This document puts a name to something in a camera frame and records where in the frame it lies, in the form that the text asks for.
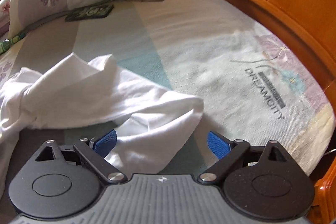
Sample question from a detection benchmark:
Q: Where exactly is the white printed t-shirt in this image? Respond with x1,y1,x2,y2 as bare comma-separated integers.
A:
1,54,204,182

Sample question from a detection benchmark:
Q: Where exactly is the green glass bottle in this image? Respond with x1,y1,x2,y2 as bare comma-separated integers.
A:
0,32,26,55

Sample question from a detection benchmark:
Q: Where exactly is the pink folded quilt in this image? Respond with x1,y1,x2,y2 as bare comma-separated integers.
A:
0,0,11,37

